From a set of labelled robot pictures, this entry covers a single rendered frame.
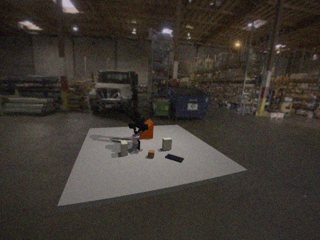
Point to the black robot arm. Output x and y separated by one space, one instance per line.
135 116

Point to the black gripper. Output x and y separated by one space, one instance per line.
138 125

